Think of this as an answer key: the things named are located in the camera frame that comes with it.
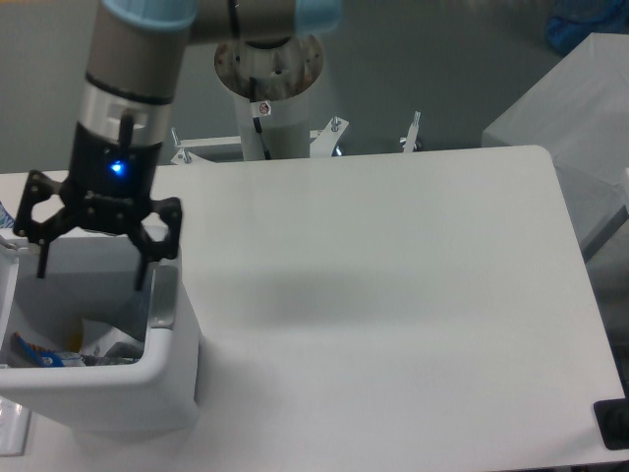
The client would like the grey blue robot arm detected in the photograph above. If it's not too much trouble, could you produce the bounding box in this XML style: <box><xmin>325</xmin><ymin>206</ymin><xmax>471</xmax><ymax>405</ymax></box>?
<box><xmin>14</xmin><ymin>1</ymin><xmax>343</xmax><ymax>277</ymax></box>

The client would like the white trash can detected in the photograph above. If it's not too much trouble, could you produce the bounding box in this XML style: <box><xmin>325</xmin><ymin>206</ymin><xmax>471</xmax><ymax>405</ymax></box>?
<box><xmin>1</xmin><ymin>230</ymin><xmax>201</xmax><ymax>432</ymax></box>

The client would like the blue white package left edge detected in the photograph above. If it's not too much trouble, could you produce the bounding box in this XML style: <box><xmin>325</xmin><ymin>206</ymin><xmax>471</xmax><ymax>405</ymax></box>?
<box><xmin>0</xmin><ymin>203</ymin><xmax>16</xmax><ymax>229</ymax></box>

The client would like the white covered box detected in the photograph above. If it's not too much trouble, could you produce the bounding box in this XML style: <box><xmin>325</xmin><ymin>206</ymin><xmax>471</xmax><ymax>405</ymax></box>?
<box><xmin>482</xmin><ymin>33</ymin><xmax>628</xmax><ymax>259</ymax></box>

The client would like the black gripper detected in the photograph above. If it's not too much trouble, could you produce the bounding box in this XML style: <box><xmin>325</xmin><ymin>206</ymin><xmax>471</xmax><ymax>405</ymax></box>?
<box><xmin>14</xmin><ymin>124</ymin><xmax>183</xmax><ymax>290</ymax></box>

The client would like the white table frame bracket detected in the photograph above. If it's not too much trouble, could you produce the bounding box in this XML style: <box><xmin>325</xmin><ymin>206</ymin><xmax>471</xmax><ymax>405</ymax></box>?
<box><xmin>169</xmin><ymin>110</ymin><xmax>424</xmax><ymax>166</ymax></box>

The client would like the black device at table edge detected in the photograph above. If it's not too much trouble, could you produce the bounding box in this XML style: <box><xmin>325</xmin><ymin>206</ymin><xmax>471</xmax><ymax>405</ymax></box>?
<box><xmin>594</xmin><ymin>398</ymin><xmax>628</xmax><ymax>450</ymax></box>

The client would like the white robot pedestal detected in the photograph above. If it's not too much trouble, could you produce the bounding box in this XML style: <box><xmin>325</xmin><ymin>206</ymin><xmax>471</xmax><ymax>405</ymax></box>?
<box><xmin>214</xmin><ymin>34</ymin><xmax>323</xmax><ymax>158</ymax></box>

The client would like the blue snack wrapper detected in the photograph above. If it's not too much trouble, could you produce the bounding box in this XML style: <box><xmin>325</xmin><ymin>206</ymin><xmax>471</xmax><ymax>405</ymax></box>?
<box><xmin>9</xmin><ymin>331</ymin><xmax>142</xmax><ymax>369</ymax></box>

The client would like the black cable on pedestal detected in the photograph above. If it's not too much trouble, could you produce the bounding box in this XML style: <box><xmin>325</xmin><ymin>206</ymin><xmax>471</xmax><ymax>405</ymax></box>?
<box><xmin>248</xmin><ymin>77</ymin><xmax>273</xmax><ymax>161</ymax></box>

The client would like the white plastic packaging trash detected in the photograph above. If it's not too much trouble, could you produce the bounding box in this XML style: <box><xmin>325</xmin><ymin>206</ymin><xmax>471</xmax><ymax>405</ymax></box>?
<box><xmin>80</xmin><ymin>319</ymin><xmax>144</xmax><ymax>358</ymax></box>

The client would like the blue bag in corner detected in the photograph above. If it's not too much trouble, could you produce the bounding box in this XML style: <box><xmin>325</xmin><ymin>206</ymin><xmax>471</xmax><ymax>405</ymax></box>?
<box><xmin>544</xmin><ymin>0</ymin><xmax>628</xmax><ymax>56</ymax></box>

